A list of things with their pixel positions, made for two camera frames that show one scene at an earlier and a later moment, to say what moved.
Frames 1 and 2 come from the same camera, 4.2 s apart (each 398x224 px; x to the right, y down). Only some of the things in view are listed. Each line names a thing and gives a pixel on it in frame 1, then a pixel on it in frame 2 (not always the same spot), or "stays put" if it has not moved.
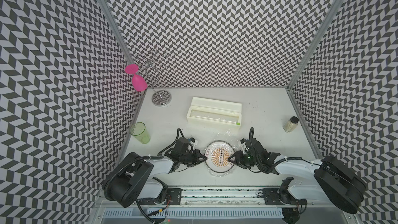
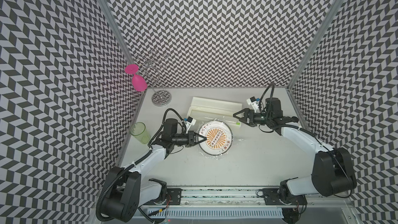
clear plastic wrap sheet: x=217 y=150 to x=219 y=137
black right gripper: x=238 y=155 to x=247 y=113
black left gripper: x=197 y=154 to x=191 y=138
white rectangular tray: x=214 y=111 stays put
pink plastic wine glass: x=138 y=82 stays put
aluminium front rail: x=221 y=198 stays put
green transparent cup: x=138 y=130 stays put
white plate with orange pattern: x=217 y=153 to x=219 y=137
